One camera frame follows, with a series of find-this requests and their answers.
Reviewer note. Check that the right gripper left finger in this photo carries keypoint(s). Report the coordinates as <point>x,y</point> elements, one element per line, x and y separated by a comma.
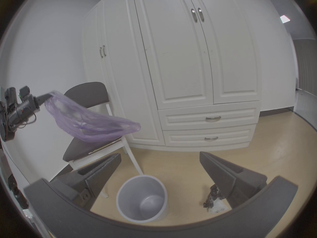
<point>99,175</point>

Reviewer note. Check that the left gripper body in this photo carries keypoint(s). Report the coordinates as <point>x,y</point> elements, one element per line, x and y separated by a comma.
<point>22,110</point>

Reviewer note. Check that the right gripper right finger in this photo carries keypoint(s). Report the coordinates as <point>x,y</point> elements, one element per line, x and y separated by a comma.
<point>223,175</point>

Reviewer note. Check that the black plastic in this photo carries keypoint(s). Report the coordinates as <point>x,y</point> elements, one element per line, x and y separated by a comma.
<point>211,197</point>

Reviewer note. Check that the clear printed wrapper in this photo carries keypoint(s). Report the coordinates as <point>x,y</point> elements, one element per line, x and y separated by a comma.
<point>219,207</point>

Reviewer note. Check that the purple plastic bag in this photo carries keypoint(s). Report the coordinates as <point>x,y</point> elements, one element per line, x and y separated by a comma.
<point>94,125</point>

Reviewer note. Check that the white trash bin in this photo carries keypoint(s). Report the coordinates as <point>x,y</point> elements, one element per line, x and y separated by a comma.
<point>128,207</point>

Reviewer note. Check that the grey seat white chair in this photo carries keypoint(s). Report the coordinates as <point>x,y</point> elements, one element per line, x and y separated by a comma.
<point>86,93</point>

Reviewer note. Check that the white wardrobe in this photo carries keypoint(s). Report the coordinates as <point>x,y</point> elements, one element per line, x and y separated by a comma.
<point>185,58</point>

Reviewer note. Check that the grey curtain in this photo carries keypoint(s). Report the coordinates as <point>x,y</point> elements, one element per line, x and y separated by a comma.
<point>307,66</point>

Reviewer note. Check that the ceiling light panel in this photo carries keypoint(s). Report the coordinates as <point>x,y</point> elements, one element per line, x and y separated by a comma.
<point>285,19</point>

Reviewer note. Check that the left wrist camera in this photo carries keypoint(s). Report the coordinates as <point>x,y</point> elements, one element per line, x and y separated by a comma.
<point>24,93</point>

